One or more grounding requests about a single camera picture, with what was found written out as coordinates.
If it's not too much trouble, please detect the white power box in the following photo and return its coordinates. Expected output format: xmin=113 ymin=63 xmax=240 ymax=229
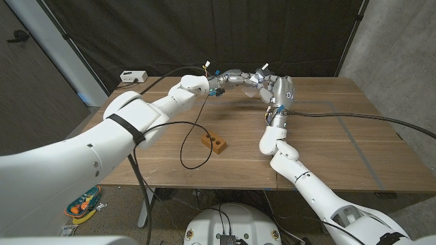
xmin=119 ymin=70 xmax=149 ymax=84

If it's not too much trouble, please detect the teal tool tray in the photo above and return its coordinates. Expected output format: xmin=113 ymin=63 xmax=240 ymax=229
xmin=64 ymin=185 xmax=102 ymax=218

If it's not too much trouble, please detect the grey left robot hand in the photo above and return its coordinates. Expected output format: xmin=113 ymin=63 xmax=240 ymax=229
xmin=207 ymin=69 xmax=263 ymax=98

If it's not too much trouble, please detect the grey table leg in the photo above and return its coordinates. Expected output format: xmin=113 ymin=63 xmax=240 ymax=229
xmin=137 ymin=186 xmax=157 ymax=229

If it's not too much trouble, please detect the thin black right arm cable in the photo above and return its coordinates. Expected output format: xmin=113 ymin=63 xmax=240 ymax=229
xmin=277 ymin=214 xmax=367 ymax=245

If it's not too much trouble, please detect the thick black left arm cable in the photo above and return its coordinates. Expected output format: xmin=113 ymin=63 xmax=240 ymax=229
xmin=126 ymin=65 xmax=214 ymax=245

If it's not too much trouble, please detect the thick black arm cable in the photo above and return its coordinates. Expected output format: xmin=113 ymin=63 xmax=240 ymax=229
xmin=285 ymin=110 xmax=436 ymax=140
xmin=126 ymin=65 xmax=214 ymax=245

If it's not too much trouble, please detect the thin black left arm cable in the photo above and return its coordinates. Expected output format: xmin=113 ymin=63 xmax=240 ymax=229
xmin=142 ymin=95 xmax=214 ymax=170

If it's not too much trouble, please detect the white floor cable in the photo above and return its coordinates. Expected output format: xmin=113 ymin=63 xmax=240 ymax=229
xmin=262 ymin=190 xmax=304 ymax=244

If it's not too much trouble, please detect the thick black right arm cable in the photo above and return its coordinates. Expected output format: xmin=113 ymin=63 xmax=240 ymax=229
xmin=285 ymin=110 xmax=436 ymax=140

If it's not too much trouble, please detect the white pillar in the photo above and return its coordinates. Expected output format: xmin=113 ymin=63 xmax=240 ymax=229
xmin=5 ymin=0 xmax=110 ymax=107

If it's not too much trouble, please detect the brown block with three holes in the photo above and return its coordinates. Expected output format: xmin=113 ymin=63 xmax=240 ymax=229
xmin=200 ymin=131 xmax=228 ymax=155

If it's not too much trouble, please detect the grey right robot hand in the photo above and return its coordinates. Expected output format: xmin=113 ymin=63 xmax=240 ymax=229
xmin=257 ymin=73 xmax=296 ymax=129

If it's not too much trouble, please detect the black torso cable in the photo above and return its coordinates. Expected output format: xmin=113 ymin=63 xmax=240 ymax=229
xmin=213 ymin=203 xmax=233 ymax=236

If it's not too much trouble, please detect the black power box cable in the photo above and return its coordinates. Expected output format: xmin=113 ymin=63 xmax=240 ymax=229
xmin=116 ymin=78 xmax=139 ymax=90

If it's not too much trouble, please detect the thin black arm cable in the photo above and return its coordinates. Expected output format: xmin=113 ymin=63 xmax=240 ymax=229
xmin=142 ymin=95 xmax=214 ymax=170
xmin=277 ymin=214 xmax=367 ymax=245

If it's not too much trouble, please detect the black backdrop pole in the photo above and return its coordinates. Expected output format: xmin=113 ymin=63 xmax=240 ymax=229
xmin=35 ymin=0 xmax=110 ymax=96
xmin=334 ymin=0 xmax=371 ymax=78

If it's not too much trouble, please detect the yellow flat floor item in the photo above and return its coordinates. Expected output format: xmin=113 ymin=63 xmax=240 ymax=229
xmin=72 ymin=210 xmax=97 ymax=226

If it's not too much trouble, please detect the black door handle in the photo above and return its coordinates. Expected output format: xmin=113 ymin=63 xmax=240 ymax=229
xmin=6 ymin=29 xmax=31 ymax=44

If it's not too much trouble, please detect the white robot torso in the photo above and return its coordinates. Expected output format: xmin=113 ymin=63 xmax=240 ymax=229
xmin=183 ymin=203 xmax=282 ymax=245

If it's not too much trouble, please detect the dark round fan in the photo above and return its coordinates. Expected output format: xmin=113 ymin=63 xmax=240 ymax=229
xmin=155 ymin=187 xmax=178 ymax=202

